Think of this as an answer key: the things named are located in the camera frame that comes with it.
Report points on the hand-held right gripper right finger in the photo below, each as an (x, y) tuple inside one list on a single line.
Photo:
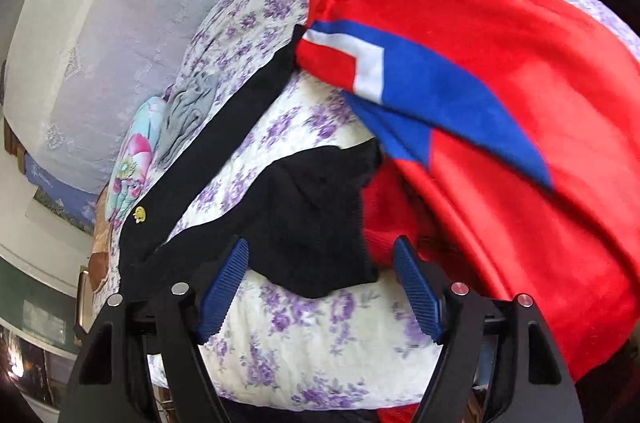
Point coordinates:
[(415, 288)]

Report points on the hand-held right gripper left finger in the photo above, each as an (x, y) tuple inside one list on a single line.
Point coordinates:
[(225, 288)]

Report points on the red blue white garment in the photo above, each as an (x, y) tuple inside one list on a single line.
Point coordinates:
[(500, 228)]

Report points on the black pants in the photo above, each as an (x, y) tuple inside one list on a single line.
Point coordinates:
[(310, 223)]

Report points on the purple floral bedspread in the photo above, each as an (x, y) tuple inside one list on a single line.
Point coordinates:
[(310, 343)]

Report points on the colourful floral pillow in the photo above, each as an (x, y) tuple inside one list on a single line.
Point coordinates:
[(132, 163)]

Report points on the grey garment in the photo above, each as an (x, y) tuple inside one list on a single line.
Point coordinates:
[(187, 113)]

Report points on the blue poster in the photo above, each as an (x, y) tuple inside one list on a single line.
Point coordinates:
[(55, 198)]

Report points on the window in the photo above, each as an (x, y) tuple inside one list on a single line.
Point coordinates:
[(30, 303)]

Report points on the wooden headboard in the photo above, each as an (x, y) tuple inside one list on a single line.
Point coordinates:
[(11, 143)]

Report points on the white lace cover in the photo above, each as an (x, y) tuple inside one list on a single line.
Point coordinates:
[(100, 28)]

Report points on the wooden frame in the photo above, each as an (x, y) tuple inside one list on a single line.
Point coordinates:
[(82, 300)]

